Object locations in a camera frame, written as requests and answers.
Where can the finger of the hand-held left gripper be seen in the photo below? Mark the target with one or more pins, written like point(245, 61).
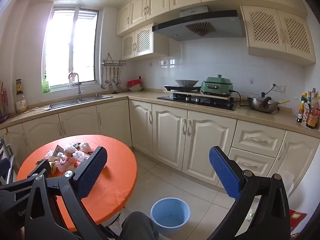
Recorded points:
point(37, 170)

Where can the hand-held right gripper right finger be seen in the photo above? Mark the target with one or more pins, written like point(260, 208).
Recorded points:
point(223, 172)

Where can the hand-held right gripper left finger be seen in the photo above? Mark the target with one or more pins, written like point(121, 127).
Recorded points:
point(91, 170)

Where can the pile of tissues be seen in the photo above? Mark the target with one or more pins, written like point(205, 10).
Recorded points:
point(75, 156)

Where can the blue plastic bin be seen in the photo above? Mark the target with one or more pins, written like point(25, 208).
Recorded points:
point(170, 212)

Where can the dried leaf scrap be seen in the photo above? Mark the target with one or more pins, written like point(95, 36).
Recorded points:
point(53, 168)

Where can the round orange table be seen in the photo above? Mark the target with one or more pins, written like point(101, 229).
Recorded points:
point(117, 167)

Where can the cream drawer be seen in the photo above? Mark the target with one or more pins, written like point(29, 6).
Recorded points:
point(258, 136)
point(250, 163)

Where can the grey paper scrap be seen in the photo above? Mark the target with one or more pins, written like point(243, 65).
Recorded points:
point(59, 149)

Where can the metal folding stool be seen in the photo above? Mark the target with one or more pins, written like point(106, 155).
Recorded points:
point(6, 160)

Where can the cream lower cabinets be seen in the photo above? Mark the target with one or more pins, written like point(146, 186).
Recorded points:
point(170, 132)

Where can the black gas hob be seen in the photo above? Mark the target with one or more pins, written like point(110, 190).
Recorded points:
point(220, 103)

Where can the steel double sink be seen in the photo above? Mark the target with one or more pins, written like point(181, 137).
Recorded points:
point(75, 102)

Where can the cooking oil bottle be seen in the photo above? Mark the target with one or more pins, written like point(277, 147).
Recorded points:
point(21, 102)

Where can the person's leg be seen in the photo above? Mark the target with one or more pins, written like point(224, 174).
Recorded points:
point(140, 226)

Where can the steel wok with lid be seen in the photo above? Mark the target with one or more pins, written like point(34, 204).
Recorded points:
point(262, 105)

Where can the red chopstick holder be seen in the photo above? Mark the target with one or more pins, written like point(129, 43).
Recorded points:
point(3, 100)

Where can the steel faucet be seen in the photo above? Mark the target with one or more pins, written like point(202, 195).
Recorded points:
point(79, 88)

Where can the green dish soap bottle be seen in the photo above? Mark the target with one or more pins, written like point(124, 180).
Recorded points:
point(46, 86)

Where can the red packet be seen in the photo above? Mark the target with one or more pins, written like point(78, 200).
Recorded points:
point(297, 217)

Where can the green electric cooking pot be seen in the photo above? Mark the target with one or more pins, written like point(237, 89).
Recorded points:
point(216, 86)

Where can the steel ladle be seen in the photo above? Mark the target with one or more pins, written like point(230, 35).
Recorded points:
point(103, 83)

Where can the steel spatula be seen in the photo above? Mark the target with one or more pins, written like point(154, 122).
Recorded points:
point(118, 82)

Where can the stacked white bowls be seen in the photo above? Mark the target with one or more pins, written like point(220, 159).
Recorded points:
point(135, 88)

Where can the black induction cooker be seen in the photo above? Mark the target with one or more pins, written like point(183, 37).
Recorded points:
point(182, 88)

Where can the pink cloth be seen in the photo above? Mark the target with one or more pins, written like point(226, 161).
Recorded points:
point(72, 77)

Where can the red box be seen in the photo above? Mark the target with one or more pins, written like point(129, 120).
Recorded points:
point(133, 83)

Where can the grey wok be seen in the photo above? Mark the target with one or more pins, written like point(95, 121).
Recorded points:
point(187, 82)

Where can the row of condiment bottles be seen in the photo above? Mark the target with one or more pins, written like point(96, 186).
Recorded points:
point(311, 115)

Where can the kitchen window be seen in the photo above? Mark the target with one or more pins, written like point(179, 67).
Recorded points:
point(62, 42)

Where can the cream lattice door cabinet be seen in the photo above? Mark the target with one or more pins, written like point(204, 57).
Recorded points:
point(140, 42)
point(277, 32)

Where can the grey range hood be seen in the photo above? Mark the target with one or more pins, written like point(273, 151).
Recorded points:
point(200, 27)

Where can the white wall socket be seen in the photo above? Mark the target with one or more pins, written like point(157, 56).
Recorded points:
point(279, 88)

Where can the wall utensil rack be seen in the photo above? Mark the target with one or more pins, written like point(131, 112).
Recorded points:
point(113, 63)

